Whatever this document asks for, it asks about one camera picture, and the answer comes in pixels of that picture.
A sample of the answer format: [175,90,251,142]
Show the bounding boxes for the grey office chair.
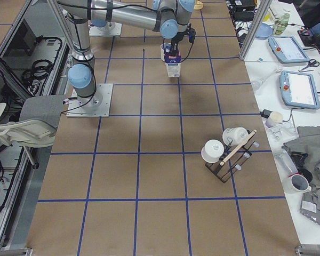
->
[0,94,66,169]

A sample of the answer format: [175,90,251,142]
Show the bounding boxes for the white mug on rack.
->
[222,127,248,146]
[201,139,224,163]

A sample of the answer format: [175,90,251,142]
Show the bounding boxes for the blue teach pendant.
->
[268,36,310,63]
[279,70,320,109]

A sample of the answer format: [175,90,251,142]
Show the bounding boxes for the near blue teach pendant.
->
[279,70,320,109]

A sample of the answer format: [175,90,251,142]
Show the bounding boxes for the black scissors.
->
[298,59,320,72]

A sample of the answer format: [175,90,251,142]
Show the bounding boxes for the wooden mug tree stand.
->
[194,0,204,10]

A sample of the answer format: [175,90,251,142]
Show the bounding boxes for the green bottle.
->
[273,13,290,35]

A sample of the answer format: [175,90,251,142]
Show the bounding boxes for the cream paper cup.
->
[265,111,283,128]

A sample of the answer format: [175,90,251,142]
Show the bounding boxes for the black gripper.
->
[170,31,188,57]

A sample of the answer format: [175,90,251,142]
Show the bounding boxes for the white mug red rim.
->
[282,174,311,194]

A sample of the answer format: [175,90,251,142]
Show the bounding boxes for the light bulb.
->
[251,68,282,91]

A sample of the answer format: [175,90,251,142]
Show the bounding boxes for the aluminium frame post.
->
[239,0,272,60]

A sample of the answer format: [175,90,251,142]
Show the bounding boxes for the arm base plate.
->
[66,83,113,118]
[89,22,122,37]

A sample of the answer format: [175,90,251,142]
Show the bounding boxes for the black wire mug rack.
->
[205,130,259,183]

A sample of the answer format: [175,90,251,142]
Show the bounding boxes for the far blue teach pendant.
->
[268,36,310,63]

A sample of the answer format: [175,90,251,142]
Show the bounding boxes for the blue white milk carton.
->
[164,52,181,78]

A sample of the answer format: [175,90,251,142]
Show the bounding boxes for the grey white mug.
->
[160,42,171,62]

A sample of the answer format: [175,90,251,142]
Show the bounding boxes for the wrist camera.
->
[187,26,196,44]

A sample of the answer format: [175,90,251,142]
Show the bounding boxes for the grey cloth pile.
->
[283,126,320,225]

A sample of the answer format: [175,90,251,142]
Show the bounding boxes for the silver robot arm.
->
[57,1,196,116]
[91,19,116,31]

